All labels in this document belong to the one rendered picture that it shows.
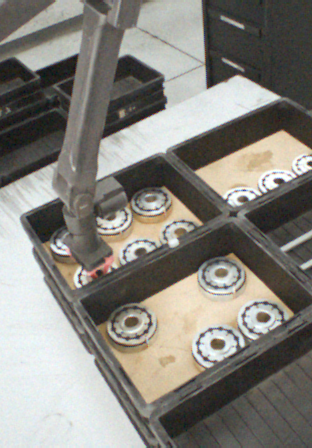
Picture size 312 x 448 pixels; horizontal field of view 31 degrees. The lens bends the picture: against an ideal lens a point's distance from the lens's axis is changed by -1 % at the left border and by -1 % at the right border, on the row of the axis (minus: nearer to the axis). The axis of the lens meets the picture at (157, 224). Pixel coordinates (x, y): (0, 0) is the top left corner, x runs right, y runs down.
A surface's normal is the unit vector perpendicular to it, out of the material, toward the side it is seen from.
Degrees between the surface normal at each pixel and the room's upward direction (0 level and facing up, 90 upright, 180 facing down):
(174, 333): 0
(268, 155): 0
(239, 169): 0
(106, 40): 102
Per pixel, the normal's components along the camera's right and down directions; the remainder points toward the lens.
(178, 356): -0.11, -0.72
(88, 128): 0.54, 0.61
